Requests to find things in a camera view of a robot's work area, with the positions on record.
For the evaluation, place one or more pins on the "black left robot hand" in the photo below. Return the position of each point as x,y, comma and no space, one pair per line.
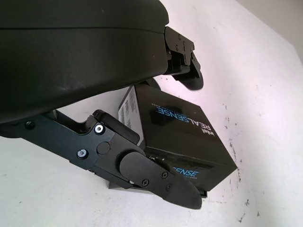
71,59

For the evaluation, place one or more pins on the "black RealSense box lid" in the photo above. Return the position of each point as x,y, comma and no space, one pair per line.
189,142

